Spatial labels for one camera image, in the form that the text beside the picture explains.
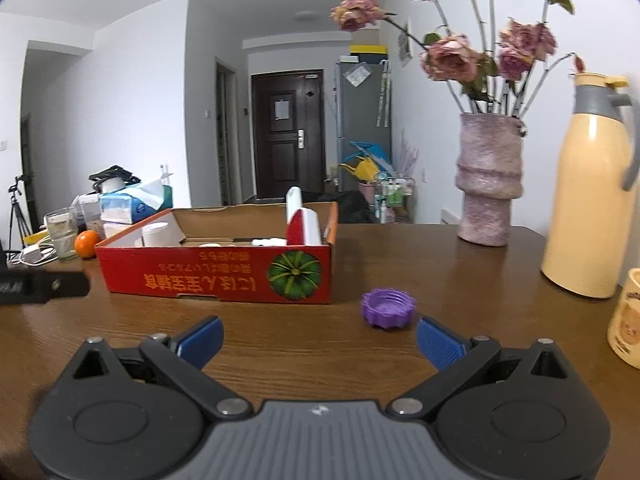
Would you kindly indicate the red and white lint brush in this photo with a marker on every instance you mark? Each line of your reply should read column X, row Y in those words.
column 305, row 225

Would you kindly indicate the dark brown door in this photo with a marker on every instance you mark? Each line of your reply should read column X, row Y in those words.
column 287, row 160

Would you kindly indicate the black bag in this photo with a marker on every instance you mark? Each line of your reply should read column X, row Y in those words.
column 357, row 210

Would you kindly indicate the black tripod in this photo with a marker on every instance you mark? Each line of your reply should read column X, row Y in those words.
column 17, row 215

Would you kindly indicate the pink textured vase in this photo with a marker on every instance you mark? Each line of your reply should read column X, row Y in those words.
column 490, row 185

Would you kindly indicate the orange fruit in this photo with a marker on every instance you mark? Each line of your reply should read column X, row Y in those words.
column 86, row 244

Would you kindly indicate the yellow box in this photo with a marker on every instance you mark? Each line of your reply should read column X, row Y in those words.
column 369, row 53

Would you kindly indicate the clear plastic food container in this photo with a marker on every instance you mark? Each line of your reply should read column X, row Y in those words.
column 89, row 212

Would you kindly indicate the purple feather decoration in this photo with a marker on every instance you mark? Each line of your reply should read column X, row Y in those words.
column 409, row 157

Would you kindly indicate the white flat carton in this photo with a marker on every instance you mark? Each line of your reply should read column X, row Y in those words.
column 450, row 216

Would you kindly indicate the blue tissue pack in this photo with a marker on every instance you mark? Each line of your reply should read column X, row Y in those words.
column 125, row 207

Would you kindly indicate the drinking glass with straw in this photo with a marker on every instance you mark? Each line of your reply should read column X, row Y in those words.
column 61, row 237

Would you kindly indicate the black folding holder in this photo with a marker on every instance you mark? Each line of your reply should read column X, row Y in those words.
column 112, row 176

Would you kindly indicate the pink bucket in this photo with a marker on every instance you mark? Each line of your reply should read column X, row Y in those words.
column 366, row 191

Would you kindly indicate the white folded umbrella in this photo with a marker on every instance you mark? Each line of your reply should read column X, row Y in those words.
column 384, row 95

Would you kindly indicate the grey refrigerator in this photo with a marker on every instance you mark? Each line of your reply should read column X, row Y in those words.
column 360, row 120

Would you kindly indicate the white tissue pack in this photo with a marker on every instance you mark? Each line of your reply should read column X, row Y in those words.
column 115, row 231

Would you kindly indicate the red cardboard box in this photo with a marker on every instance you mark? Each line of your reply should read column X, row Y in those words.
column 200, row 275

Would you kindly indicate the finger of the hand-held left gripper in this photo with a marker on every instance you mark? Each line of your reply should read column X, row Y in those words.
column 60, row 286

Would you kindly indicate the white paper notice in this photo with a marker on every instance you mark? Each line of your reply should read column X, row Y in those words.
column 282, row 110

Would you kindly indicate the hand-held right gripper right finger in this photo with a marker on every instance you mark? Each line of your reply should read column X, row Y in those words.
column 440, row 342

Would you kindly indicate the blue and yellow bags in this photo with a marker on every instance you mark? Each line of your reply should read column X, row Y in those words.
column 367, row 162

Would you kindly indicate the clear plastic bag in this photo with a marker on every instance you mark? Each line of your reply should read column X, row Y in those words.
column 357, row 76

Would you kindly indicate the yellow thermos jug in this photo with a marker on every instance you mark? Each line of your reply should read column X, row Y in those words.
column 585, row 200

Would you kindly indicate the yellow bear mug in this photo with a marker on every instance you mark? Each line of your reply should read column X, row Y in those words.
column 627, row 325

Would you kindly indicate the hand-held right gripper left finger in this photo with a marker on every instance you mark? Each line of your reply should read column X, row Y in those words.
column 202, row 340

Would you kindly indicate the purple bottle cap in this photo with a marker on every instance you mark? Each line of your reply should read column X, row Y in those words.
column 387, row 307

